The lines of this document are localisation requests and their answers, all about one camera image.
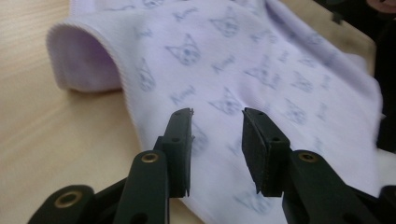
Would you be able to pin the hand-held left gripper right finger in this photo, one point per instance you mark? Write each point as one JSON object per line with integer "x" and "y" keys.
{"x": 267, "y": 161}

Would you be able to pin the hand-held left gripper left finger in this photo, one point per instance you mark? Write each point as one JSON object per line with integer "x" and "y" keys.
{"x": 179, "y": 155}

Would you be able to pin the lavender printed garment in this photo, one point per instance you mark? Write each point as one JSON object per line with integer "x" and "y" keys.
{"x": 236, "y": 62}

